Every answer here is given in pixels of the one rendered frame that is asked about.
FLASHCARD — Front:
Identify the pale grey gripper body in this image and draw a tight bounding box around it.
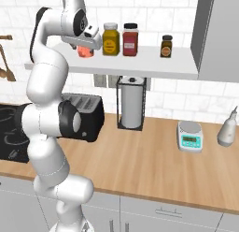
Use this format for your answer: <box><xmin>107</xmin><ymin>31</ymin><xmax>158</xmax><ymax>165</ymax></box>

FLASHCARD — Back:
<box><xmin>60</xmin><ymin>35</ymin><xmax>104</xmax><ymax>51</ymax></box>

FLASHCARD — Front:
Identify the orange red jar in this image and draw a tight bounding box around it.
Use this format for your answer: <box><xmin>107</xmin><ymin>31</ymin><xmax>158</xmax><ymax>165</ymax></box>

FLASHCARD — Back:
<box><xmin>77</xmin><ymin>45</ymin><xmax>95</xmax><ymax>59</ymax></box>

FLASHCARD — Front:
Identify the yellow spice jar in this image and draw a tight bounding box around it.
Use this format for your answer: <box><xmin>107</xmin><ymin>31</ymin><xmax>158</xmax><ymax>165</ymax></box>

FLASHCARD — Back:
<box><xmin>102</xmin><ymin>22</ymin><xmax>121</xmax><ymax>57</ymax></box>

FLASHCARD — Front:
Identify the red spice jar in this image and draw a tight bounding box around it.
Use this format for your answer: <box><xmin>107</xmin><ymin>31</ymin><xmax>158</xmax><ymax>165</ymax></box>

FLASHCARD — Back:
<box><xmin>121</xmin><ymin>22</ymin><xmax>139</xmax><ymax>57</ymax></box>

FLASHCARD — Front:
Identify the black toaster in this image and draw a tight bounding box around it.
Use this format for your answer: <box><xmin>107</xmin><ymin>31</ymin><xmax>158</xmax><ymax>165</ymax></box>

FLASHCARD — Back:
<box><xmin>60</xmin><ymin>92</ymin><xmax>105</xmax><ymax>143</ymax></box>

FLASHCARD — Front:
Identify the wooden hanging spoon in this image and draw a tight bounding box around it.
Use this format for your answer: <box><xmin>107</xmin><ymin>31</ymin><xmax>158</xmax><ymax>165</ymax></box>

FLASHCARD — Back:
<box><xmin>0</xmin><ymin>43</ymin><xmax>17</xmax><ymax>83</ymax></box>

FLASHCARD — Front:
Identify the white paper towel roll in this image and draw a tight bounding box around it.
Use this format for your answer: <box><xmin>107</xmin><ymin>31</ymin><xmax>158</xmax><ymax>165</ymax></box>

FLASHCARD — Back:
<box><xmin>119</xmin><ymin>76</ymin><xmax>145</xmax><ymax>129</ymax></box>

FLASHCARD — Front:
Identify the small dark amber jar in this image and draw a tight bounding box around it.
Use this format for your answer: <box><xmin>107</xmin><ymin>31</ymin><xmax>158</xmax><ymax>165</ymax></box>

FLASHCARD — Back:
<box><xmin>160</xmin><ymin>35</ymin><xmax>174</xmax><ymax>59</ymax></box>

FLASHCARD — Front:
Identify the black hob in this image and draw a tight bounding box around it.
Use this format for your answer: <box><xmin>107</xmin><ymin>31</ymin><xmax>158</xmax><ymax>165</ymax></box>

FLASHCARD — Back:
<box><xmin>0</xmin><ymin>102</ymin><xmax>33</xmax><ymax>165</ymax></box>

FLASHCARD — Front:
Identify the teal white kitchen scale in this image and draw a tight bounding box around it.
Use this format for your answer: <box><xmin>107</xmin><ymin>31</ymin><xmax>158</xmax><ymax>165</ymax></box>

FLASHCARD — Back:
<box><xmin>176</xmin><ymin>120</ymin><xmax>204</xmax><ymax>154</ymax></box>

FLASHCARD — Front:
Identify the grey drawer front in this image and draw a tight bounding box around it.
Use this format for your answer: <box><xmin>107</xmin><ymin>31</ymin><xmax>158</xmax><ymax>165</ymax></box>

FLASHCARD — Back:
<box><xmin>119</xmin><ymin>195</ymin><xmax>224</xmax><ymax>232</ymax></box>
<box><xmin>0</xmin><ymin>175</ymin><xmax>121</xmax><ymax>213</ymax></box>

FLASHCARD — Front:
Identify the white grey dispenser bottle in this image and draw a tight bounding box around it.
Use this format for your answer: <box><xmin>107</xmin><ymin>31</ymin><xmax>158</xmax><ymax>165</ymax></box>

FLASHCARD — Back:
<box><xmin>216</xmin><ymin>106</ymin><xmax>239</xmax><ymax>148</ymax></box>

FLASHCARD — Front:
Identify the grey cupboard door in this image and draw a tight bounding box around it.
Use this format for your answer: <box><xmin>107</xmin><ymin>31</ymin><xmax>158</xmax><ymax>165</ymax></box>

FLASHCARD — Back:
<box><xmin>46</xmin><ymin>196</ymin><xmax>121</xmax><ymax>232</ymax></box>
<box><xmin>119</xmin><ymin>211</ymin><xmax>218</xmax><ymax>232</ymax></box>

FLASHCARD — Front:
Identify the grey wall socket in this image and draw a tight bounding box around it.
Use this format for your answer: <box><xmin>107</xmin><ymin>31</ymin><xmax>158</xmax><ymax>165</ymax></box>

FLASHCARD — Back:
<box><xmin>107</xmin><ymin>74</ymin><xmax>120</xmax><ymax>89</ymax></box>
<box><xmin>92</xmin><ymin>73</ymin><xmax>108</xmax><ymax>89</ymax></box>

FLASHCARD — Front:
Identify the white wall shelf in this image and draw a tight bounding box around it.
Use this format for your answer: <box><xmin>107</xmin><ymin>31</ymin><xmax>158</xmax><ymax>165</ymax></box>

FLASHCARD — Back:
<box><xmin>24</xmin><ymin>43</ymin><xmax>200</xmax><ymax>81</ymax></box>

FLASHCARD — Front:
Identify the grey wall cabinet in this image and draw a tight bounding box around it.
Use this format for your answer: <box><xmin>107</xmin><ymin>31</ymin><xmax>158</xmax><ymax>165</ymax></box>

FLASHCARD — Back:
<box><xmin>190</xmin><ymin>0</ymin><xmax>239</xmax><ymax>84</ymax></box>

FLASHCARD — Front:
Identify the silver drawer handle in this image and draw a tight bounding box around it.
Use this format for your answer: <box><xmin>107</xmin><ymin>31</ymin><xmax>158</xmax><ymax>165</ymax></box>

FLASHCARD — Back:
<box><xmin>154</xmin><ymin>207</ymin><xmax>184</xmax><ymax>219</ymax></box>

